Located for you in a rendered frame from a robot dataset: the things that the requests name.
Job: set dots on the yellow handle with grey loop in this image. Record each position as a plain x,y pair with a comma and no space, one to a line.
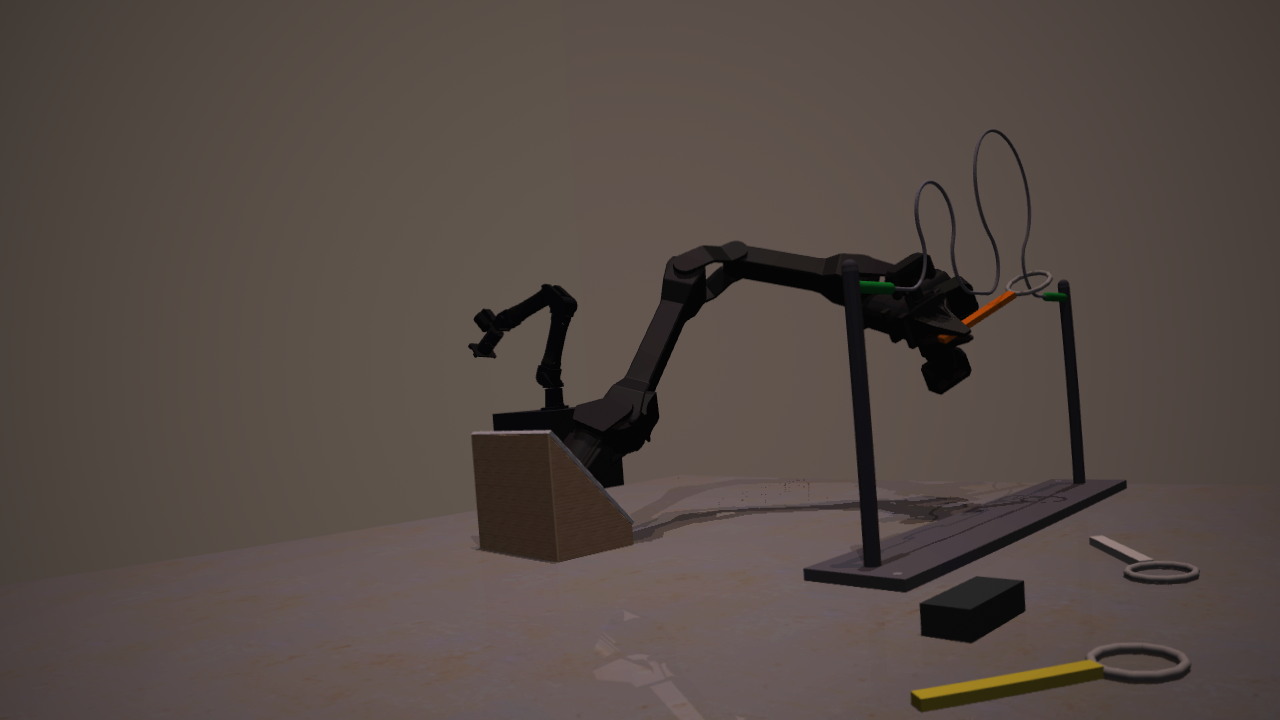
986,689

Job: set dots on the orange handle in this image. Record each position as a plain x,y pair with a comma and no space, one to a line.
1001,301

